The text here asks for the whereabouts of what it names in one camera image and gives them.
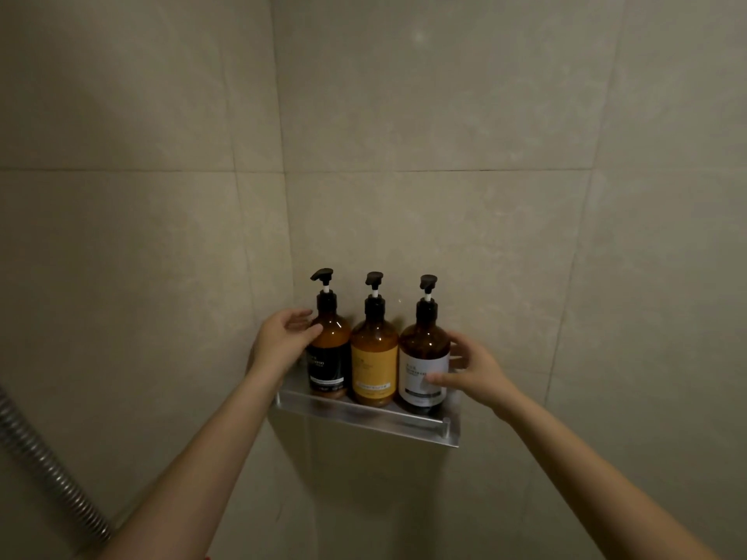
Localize amber pump bottle yellow label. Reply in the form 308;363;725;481
349;271;400;408

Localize person's right hand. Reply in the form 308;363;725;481
424;331;521;424

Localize amber pump bottle white label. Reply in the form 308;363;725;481
398;274;452;414

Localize person's right forearm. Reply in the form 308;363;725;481
493;393;724;560

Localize metal shower shelf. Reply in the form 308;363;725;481
274;361;463;449

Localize metal shower hose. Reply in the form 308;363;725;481
0;384;113;543

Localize person's left forearm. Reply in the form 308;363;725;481
99;366;293;560

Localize person's left hand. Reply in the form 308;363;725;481
247;308;324;383

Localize amber pump bottle black label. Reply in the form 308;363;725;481
306;268;353;401

